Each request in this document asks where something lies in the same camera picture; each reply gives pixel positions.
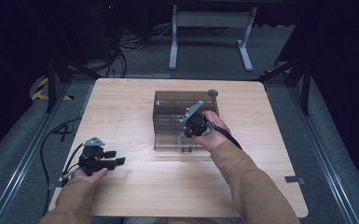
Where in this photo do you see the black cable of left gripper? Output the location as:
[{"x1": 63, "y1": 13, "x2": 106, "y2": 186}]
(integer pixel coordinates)
[{"x1": 39, "y1": 115, "x2": 86, "y2": 216}]

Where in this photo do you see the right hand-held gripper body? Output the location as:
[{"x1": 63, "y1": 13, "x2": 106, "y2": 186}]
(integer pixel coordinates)
[{"x1": 178, "y1": 100, "x2": 215, "y2": 139}]

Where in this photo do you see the grey tape strip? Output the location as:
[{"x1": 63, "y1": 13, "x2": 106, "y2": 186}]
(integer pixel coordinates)
[{"x1": 283, "y1": 175, "x2": 306, "y2": 185}]

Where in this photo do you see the aluminium floor rail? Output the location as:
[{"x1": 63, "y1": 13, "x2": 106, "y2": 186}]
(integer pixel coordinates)
[
  {"x1": 0, "y1": 83, "x2": 73, "y2": 224},
  {"x1": 287, "y1": 87, "x2": 359, "y2": 224}
]

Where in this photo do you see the white metal table frame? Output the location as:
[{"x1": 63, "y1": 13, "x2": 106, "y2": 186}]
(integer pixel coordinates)
[{"x1": 168, "y1": 4, "x2": 258, "y2": 72}]

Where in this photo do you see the yellow and black floor tape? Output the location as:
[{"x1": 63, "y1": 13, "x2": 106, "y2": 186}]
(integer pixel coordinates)
[{"x1": 31, "y1": 77, "x2": 75, "y2": 102}]

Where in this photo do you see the tangle of black floor cables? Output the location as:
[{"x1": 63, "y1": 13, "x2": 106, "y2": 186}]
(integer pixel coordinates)
[{"x1": 104, "y1": 24, "x2": 175, "y2": 78}]

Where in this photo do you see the black metal stand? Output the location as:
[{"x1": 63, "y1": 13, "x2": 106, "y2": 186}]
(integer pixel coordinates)
[
  {"x1": 45, "y1": 52, "x2": 103, "y2": 114},
  {"x1": 256, "y1": 58, "x2": 312, "y2": 117}
]

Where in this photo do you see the person's left hand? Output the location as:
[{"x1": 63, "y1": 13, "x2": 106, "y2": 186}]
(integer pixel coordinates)
[{"x1": 69, "y1": 167, "x2": 109, "y2": 185}]

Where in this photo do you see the pale grey string loop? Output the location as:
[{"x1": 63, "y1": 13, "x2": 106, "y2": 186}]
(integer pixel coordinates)
[{"x1": 176, "y1": 132, "x2": 197, "y2": 153}]

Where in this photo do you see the brown transparent compartment box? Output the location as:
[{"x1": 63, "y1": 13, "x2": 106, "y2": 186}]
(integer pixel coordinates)
[{"x1": 152, "y1": 90, "x2": 220, "y2": 151}]

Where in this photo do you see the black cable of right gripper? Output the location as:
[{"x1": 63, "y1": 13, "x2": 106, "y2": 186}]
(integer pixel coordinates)
[{"x1": 210, "y1": 123, "x2": 243, "y2": 151}]

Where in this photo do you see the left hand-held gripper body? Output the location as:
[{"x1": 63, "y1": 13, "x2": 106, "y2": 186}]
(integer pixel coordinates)
[{"x1": 78, "y1": 136, "x2": 107, "y2": 177}]

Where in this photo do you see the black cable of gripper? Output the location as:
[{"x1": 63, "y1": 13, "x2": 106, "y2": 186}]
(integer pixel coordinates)
[
  {"x1": 210, "y1": 123, "x2": 243, "y2": 151},
  {"x1": 39, "y1": 115, "x2": 86, "y2": 216}
]

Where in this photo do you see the person's right hand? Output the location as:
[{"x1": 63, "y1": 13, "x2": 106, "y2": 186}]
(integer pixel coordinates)
[{"x1": 193, "y1": 110, "x2": 231, "y2": 154}]

